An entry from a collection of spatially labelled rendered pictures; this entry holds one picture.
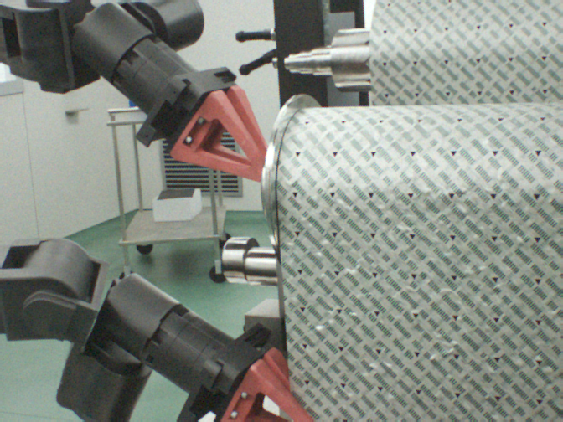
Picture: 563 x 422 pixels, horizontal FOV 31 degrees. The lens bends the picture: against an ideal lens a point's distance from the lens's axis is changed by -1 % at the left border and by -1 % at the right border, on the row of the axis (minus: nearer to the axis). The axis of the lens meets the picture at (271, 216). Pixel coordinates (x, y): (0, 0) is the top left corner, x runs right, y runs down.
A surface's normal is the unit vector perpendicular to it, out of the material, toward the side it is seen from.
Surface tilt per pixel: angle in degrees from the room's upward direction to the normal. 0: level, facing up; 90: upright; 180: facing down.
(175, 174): 90
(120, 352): 30
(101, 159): 90
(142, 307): 52
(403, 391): 90
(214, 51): 90
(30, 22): 102
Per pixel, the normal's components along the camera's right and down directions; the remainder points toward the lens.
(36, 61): -0.30, 0.41
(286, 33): -0.39, 0.21
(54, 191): 0.92, 0.02
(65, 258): 0.48, -0.80
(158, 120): 0.75, 0.64
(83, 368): 0.03, 0.44
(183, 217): -0.13, 0.20
